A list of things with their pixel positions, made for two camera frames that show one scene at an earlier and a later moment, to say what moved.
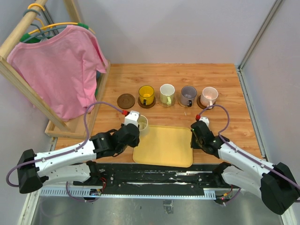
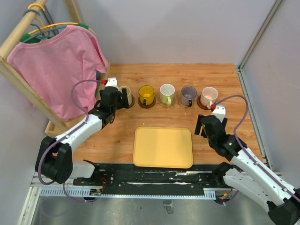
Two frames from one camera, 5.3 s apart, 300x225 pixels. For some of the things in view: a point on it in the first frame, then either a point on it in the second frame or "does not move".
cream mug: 144,127 → 129,94
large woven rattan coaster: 167,106 does not move
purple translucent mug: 188,93 does not move
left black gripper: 135,142 → 125,102
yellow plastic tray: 165,146 does not move
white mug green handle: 167,93 does not move
